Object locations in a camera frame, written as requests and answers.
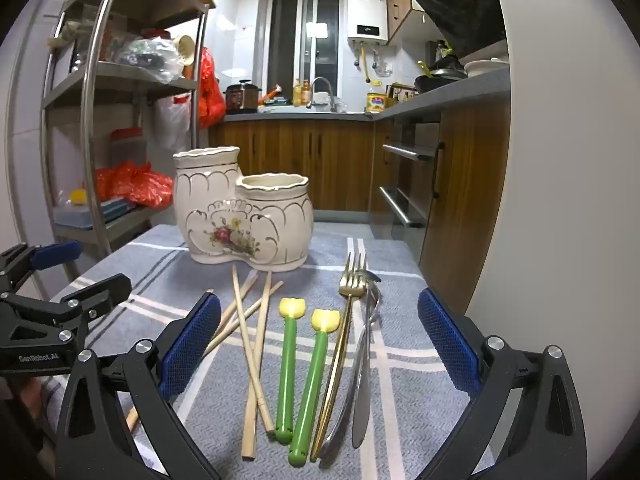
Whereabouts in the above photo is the grey striped table mat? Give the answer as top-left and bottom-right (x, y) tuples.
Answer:
(37, 222), (501, 480)

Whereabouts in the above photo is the grey kitchen countertop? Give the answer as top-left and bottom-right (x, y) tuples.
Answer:
(222, 67), (511, 122)

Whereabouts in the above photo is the white plastic bag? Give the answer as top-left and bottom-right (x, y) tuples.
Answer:
(152, 95), (193, 148)

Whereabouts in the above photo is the white floral ceramic utensil holder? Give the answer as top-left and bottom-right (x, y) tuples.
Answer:
(172, 146), (315, 266)

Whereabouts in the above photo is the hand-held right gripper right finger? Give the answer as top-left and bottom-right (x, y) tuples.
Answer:
(417, 287), (588, 480)

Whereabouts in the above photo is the green stick with yellow tulip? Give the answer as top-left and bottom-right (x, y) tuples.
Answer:
(275, 297), (307, 445)
(287, 308), (341, 465)

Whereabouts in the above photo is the white casserole pot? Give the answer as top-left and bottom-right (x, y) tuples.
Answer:
(464, 57), (511, 77)

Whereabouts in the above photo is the black wok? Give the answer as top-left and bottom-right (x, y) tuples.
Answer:
(414, 60), (468, 95)

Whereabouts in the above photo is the stainless steel built-in oven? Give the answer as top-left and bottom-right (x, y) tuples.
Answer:
(372, 120), (443, 271)

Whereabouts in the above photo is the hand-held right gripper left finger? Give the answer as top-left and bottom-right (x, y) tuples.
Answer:
(55, 290), (223, 480)

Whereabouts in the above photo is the dark pressure cooker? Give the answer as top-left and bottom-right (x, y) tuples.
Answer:
(223, 80), (262, 113)

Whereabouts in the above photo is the chrome sink faucet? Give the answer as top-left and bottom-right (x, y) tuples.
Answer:
(307, 76), (338, 111)

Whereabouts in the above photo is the beige hanging ladle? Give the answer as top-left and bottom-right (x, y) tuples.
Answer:
(175, 35), (197, 67)

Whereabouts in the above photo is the stainless steel shelf rack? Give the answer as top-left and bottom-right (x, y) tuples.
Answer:
(40, 0), (217, 261)

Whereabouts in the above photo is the white water heater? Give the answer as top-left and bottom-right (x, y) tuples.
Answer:
(346, 0), (390, 46)

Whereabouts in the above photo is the clear container with red lid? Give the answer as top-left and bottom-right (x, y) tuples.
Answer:
(109, 129), (147, 176)

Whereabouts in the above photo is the tall red plastic bag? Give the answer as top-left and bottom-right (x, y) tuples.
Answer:
(197, 47), (226, 128)

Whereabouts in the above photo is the clear plastic storage box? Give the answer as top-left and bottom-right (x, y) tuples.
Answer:
(54, 200), (131, 231)

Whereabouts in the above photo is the gold fork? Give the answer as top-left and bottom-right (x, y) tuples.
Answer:
(310, 251), (369, 462)

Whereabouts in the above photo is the crumpled red plastic bag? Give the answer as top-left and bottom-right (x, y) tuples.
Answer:
(95, 160), (175, 208)

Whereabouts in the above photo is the silver spoon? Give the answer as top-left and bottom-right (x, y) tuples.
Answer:
(350, 269), (383, 450)

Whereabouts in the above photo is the wooden base cabinet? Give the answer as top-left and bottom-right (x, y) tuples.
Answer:
(207, 119), (376, 213)
(369, 92), (511, 321)

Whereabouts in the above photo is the kitchen knife holder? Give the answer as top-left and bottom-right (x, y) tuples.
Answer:
(387, 82), (418, 103)

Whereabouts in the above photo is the clear plastic bag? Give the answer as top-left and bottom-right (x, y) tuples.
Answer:
(117, 35), (186, 83)

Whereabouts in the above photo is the silver fork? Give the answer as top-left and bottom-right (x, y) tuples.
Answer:
(319, 254), (381, 463)

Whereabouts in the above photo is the kitchen window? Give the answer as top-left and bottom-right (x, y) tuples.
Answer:
(265, 0), (343, 106)

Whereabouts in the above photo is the black range hood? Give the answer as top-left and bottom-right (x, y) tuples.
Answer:
(407, 0), (508, 58)

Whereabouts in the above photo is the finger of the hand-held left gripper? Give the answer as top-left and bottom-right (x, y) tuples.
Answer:
(0, 240), (82, 291)
(0, 273), (133, 347)

